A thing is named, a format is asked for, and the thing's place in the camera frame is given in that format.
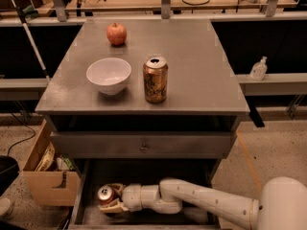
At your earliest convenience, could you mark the red coke can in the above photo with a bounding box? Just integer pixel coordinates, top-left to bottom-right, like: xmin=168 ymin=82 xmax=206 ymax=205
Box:
xmin=97 ymin=185 xmax=115 ymax=205

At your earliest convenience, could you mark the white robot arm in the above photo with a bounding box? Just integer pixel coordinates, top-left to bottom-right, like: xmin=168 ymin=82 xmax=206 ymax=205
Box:
xmin=97 ymin=177 xmax=307 ymax=230

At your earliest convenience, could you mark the grey drawer cabinet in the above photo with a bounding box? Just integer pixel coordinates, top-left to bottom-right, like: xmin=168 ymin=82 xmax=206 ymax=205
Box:
xmin=36 ymin=17 xmax=256 ymax=230

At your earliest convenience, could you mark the closed top drawer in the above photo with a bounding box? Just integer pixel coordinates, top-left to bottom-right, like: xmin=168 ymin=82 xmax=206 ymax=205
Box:
xmin=51 ymin=131 xmax=236 ymax=159

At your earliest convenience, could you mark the white pole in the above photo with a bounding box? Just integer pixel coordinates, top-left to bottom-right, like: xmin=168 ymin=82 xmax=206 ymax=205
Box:
xmin=11 ymin=0 xmax=50 ymax=83

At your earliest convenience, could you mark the red apple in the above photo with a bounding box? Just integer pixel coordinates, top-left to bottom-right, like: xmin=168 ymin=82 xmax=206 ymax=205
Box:
xmin=106 ymin=23 xmax=127 ymax=46

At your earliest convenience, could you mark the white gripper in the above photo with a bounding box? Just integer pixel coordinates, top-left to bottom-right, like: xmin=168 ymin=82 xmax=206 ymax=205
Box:
xmin=98 ymin=183 xmax=142 ymax=214

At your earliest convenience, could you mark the wooden box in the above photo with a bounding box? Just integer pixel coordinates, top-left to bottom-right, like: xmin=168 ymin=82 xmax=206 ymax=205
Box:
xmin=22 ymin=121 xmax=80 ymax=206

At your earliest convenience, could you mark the snack bag in box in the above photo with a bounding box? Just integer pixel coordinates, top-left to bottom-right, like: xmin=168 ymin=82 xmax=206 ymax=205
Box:
xmin=35 ymin=144 xmax=56 ymax=172

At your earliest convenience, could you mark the open middle drawer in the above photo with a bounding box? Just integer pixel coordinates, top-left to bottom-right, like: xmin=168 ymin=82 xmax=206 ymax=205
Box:
xmin=69 ymin=159 xmax=222 ymax=230

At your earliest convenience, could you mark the black round object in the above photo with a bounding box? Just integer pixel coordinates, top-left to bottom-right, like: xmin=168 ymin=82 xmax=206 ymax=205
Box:
xmin=0 ymin=155 xmax=19 ymax=196

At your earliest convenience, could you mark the gold soda can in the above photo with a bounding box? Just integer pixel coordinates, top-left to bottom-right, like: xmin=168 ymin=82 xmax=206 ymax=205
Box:
xmin=143 ymin=55 xmax=168 ymax=104

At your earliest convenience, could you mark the black floor cable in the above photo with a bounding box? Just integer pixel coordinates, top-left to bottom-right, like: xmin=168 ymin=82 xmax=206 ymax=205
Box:
xmin=6 ymin=112 xmax=37 ymax=156

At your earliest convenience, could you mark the white bowl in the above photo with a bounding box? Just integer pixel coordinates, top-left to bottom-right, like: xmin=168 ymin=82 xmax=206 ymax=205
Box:
xmin=86 ymin=57 xmax=131 ymax=96

